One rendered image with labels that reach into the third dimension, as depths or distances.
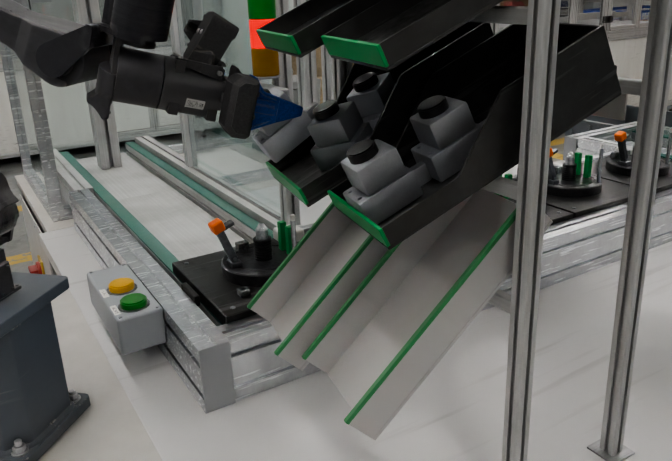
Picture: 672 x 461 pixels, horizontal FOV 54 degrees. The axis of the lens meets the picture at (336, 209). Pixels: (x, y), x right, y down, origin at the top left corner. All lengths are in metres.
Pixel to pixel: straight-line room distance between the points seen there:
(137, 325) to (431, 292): 0.49
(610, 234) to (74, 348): 1.02
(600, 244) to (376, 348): 0.75
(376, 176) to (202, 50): 0.23
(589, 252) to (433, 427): 0.59
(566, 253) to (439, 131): 0.72
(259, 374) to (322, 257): 0.20
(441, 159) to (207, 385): 0.48
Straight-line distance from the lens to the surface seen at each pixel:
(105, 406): 1.03
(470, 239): 0.74
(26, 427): 0.95
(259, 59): 1.22
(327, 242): 0.88
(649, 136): 0.75
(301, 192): 0.71
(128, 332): 1.04
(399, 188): 0.64
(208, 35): 0.72
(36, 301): 0.90
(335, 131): 0.73
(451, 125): 0.65
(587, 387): 1.04
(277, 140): 0.75
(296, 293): 0.89
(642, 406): 1.02
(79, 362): 1.15
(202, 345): 0.93
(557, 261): 1.31
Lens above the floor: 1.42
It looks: 19 degrees down
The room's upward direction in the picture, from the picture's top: 2 degrees counter-clockwise
